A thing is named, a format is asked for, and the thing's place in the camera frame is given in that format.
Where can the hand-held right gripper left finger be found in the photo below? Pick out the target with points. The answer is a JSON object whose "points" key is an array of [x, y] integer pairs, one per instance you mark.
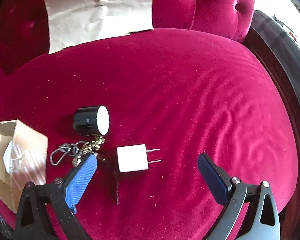
{"points": [[81, 180]]}

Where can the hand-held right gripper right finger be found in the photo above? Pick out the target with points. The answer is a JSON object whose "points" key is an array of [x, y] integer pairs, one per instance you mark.
{"points": [[212, 180]]}

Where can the large white charger plug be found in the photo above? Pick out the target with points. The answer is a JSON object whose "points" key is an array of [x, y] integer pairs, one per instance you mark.
{"points": [[10, 156]]}

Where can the cardboard box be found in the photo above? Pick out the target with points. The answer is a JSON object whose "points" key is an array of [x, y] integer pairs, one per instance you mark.
{"points": [[27, 140]]}

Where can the small white charger plug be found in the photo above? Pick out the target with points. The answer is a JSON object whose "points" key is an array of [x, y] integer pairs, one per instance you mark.
{"points": [[131, 158]]}

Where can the small black cylinder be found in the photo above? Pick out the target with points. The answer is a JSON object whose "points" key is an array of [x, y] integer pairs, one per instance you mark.
{"points": [[86, 120]]}

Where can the red velvet tufted sofa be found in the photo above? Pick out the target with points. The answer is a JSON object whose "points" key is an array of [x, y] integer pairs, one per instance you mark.
{"points": [[177, 92]]}

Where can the grey plaid blanket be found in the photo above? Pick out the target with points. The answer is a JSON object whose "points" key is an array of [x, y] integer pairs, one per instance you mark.
{"points": [[272, 27]]}

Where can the crumpled brown paper sheet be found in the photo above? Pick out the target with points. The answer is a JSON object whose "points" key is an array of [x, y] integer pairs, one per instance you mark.
{"points": [[97, 12]]}

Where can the dark wooden bed frame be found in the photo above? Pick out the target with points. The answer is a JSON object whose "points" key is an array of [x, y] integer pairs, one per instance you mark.
{"points": [[290, 100]]}

